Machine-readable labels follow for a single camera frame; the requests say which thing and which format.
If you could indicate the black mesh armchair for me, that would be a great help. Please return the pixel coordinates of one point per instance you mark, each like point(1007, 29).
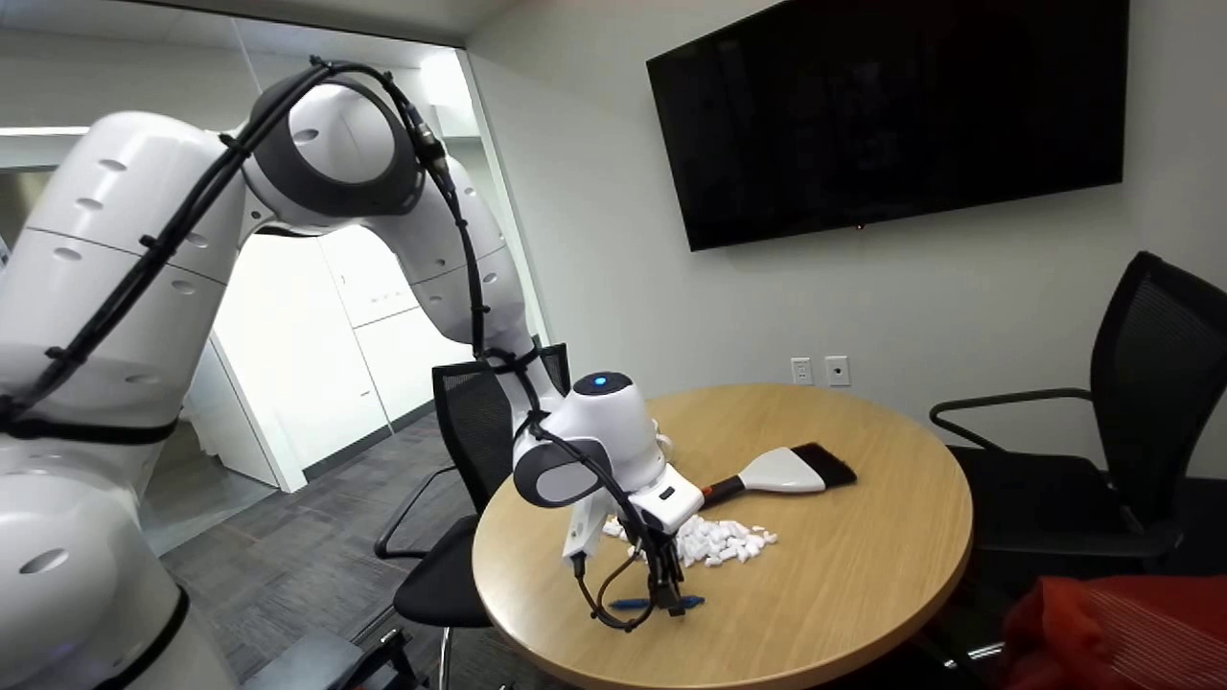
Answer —
point(1157, 369)

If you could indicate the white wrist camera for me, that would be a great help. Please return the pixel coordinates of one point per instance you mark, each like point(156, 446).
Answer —
point(584, 527)

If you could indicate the black wall television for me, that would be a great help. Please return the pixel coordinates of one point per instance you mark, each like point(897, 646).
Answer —
point(895, 107)

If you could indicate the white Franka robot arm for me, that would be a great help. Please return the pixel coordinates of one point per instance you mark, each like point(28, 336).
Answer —
point(141, 253)

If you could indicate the white black hand brush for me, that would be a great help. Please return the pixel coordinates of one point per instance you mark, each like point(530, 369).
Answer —
point(784, 471)

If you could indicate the red bag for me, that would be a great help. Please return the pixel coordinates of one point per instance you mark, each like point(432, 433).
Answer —
point(1125, 634)

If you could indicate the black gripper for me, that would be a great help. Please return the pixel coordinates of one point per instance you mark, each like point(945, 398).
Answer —
point(660, 554)

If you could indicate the white wall outlet plate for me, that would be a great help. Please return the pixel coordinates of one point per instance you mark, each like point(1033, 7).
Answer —
point(837, 369)
point(798, 369)

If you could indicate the pile of white paper scraps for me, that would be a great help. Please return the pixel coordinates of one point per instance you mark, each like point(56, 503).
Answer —
point(731, 543)

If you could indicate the black mesh office chair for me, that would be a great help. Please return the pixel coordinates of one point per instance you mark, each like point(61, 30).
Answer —
point(468, 421)

